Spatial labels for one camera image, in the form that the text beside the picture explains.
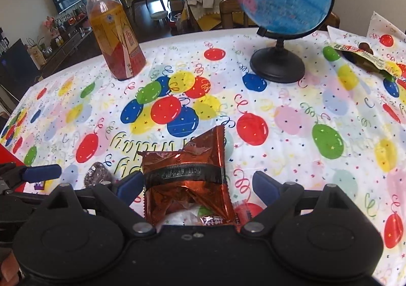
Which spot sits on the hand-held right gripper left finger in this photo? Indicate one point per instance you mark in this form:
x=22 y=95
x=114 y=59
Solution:
x=130 y=187

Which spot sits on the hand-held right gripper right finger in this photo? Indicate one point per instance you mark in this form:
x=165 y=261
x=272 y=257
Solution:
x=266 y=184

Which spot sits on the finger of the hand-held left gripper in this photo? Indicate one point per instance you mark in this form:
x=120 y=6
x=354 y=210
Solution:
x=41 y=173

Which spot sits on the brown foil snack packet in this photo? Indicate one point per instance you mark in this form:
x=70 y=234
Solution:
x=184 y=159

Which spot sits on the round brown wrapped cake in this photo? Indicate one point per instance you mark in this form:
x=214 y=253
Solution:
x=96 y=173

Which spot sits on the balloon print tablecloth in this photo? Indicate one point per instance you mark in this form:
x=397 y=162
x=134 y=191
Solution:
x=285 y=133

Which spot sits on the small clear wrapped candy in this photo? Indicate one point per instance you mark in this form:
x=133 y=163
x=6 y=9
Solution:
x=211 y=220

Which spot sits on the paper bag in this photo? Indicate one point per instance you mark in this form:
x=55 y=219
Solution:
x=35 y=55

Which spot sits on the low television cabinet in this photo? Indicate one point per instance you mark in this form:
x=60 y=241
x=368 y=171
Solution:
x=63 y=48

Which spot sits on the orange tea bottle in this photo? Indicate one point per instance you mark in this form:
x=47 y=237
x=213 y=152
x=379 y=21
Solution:
x=117 y=45

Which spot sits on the opened dark snack packet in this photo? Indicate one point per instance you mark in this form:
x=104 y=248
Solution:
x=368 y=59

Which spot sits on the small round stool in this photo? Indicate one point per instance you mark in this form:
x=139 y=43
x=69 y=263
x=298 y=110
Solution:
x=158 y=15

